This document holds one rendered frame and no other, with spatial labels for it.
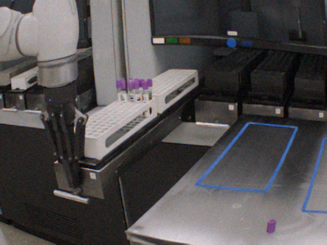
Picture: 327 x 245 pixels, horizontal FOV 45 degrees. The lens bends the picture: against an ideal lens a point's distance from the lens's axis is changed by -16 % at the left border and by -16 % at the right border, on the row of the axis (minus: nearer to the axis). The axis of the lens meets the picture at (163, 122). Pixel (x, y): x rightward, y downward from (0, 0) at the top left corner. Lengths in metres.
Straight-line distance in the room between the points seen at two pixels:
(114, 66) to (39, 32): 0.74
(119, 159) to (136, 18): 0.60
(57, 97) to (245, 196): 0.41
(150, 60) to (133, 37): 0.10
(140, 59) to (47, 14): 0.72
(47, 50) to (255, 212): 0.50
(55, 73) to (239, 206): 0.43
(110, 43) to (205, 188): 0.85
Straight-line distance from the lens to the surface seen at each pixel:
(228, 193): 0.79
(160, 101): 1.23
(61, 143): 0.95
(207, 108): 1.36
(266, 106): 1.30
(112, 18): 1.53
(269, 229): 0.67
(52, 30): 0.85
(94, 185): 0.98
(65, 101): 0.89
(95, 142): 0.97
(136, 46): 1.50
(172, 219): 0.73
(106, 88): 1.60
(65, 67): 0.87
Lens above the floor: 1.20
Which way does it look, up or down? 19 degrees down
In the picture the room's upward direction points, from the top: 5 degrees counter-clockwise
